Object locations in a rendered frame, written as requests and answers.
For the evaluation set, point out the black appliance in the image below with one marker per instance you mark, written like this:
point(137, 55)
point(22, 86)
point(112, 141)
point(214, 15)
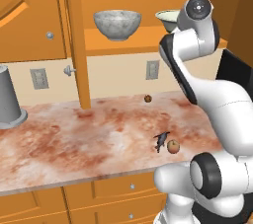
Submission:
point(235, 71)

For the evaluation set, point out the pale green bowl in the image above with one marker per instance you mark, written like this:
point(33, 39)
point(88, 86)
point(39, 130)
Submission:
point(168, 19)

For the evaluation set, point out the silver open door knob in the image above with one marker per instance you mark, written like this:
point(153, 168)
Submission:
point(68, 70)

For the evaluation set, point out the round silver cupboard knob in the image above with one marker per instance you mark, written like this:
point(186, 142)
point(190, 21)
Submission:
point(49, 35)

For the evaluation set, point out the orange lower cupboard door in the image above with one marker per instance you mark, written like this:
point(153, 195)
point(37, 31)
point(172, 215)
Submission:
point(31, 206)

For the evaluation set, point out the open orange cupboard door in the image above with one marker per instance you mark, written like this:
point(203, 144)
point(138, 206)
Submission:
point(77, 37)

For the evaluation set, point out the closed orange cupboard door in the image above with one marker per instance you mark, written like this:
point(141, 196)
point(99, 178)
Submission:
point(29, 14)

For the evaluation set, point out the grey wall socket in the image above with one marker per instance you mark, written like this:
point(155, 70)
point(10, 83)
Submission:
point(39, 78)
point(152, 69)

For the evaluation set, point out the orange drawer front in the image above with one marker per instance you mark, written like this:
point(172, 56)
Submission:
point(108, 186)
point(115, 213)

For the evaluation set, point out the grey marbled bowl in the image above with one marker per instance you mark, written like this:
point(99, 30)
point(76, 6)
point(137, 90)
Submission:
point(117, 24)

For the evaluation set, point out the grey cylindrical appliance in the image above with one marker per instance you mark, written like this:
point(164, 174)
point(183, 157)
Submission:
point(8, 99)

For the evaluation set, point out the small brown round object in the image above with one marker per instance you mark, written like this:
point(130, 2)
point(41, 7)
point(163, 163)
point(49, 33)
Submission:
point(148, 98)

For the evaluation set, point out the orange cupboard shelf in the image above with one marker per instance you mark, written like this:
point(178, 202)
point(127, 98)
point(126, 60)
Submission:
point(131, 42)

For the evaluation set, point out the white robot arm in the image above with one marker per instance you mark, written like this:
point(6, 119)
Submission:
point(227, 109)

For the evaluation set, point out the silver drawer knob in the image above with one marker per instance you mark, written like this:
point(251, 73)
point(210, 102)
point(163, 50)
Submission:
point(132, 186)
point(131, 216)

